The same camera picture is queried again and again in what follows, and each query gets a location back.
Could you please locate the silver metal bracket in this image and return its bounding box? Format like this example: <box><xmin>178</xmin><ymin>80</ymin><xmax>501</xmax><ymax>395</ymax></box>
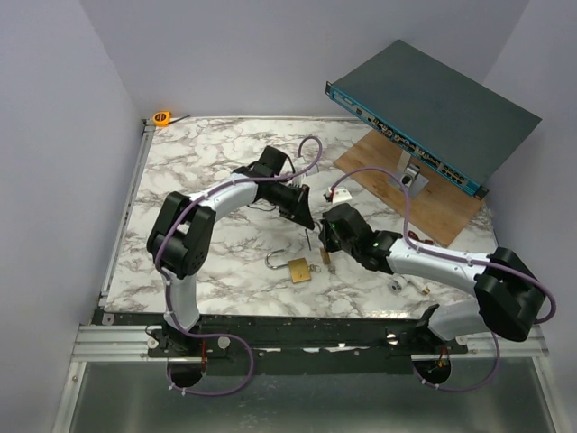
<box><xmin>395</xmin><ymin>151</ymin><xmax>428</xmax><ymax>198</ymax></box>

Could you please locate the black mounting rail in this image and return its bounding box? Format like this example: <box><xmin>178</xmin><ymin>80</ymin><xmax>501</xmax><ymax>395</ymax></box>
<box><xmin>148</xmin><ymin>315</ymin><xmax>468</xmax><ymax>376</ymax></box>

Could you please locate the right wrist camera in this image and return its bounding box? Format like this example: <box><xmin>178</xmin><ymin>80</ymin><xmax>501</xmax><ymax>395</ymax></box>
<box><xmin>323</xmin><ymin>188</ymin><xmax>353</xmax><ymax>205</ymax></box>

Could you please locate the wooden board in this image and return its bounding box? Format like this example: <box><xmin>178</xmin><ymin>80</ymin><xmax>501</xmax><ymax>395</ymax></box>
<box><xmin>334</xmin><ymin>130</ymin><xmax>487</xmax><ymax>248</ymax></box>

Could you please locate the small silver ring part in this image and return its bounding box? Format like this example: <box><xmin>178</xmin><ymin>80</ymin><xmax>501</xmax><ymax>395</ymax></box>
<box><xmin>389</xmin><ymin>278</ymin><xmax>407</xmax><ymax>292</ymax></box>

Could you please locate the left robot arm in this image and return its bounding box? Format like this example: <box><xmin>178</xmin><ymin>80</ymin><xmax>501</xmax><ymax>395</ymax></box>
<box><xmin>146</xmin><ymin>146</ymin><xmax>315</xmax><ymax>356</ymax></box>

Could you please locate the long shackle brass padlock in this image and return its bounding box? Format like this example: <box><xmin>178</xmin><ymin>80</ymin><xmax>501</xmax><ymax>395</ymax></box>
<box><xmin>319</xmin><ymin>247</ymin><xmax>332</xmax><ymax>265</ymax></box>

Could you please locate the orange tape measure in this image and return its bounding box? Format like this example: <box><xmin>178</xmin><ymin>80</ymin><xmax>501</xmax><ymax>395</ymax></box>
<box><xmin>151</xmin><ymin>110</ymin><xmax>190</xmax><ymax>128</ymax></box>

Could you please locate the blue network switch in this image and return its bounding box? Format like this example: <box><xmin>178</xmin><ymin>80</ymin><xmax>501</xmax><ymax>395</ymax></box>
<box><xmin>325</xmin><ymin>40</ymin><xmax>542</xmax><ymax>199</ymax></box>

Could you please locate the open brass padlock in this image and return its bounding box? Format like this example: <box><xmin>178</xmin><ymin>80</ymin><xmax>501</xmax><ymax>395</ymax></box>
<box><xmin>264</xmin><ymin>249</ymin><xmax>312</xmax><ymax>283</ymax></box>

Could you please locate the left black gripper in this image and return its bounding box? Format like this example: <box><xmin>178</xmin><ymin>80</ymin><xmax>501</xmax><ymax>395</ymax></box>
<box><xmin>267</xmin><ymin>180</ymin><xmax>316</xmax><ymax>231</ymax></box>

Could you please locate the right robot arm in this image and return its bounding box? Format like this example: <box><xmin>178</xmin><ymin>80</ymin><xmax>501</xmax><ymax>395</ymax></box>
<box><xmin>319</xmin><ymin>203</ymin><xmax>545</xmax><ymax>354</ymax></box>

